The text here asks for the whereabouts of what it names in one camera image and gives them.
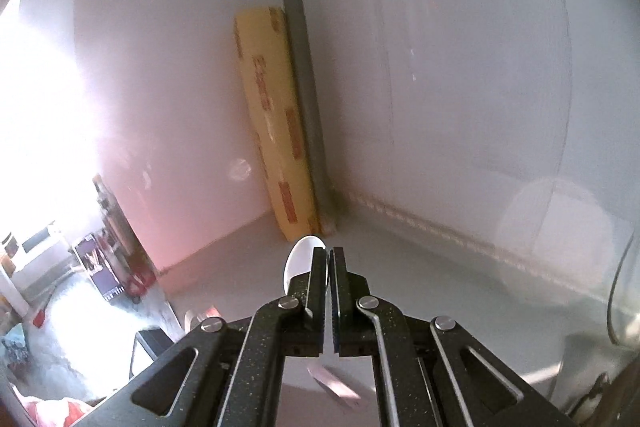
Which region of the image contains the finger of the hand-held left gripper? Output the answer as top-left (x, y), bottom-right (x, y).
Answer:
top-left (129, 328), bottom-right (171, 380)

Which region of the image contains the yellow cling film roll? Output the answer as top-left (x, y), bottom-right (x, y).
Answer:
top-left (234, 6), bottom-right (322, 242)

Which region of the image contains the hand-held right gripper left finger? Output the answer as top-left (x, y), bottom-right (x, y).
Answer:
top-left (75, 247), bottom-right (328, 427)

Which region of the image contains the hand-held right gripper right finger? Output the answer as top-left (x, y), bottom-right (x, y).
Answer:
top-left (327, 247), bottom-right (576, 427)

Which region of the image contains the grey corner strip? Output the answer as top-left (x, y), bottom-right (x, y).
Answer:
top-left (270, 0), bottom-right (341, 235)

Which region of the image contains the purple printed box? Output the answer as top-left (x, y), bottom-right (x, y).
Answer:
top-left (72, 232), bottom-right (126, 303)

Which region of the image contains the red and white cloth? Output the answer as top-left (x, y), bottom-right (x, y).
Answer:
top-left (15, 397), bottom-right (96, 427)

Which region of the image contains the red cup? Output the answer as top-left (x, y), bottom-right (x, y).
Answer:
top-left (182, 303), bottom-right (222, 335)

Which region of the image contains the glass pot lid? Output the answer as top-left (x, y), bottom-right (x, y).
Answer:
top-left (605, 227), bottom-right (640, 348)

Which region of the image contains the white textured rice paddle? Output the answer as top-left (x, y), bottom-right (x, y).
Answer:
top-left (283, 234), bottom-right (331, 295)

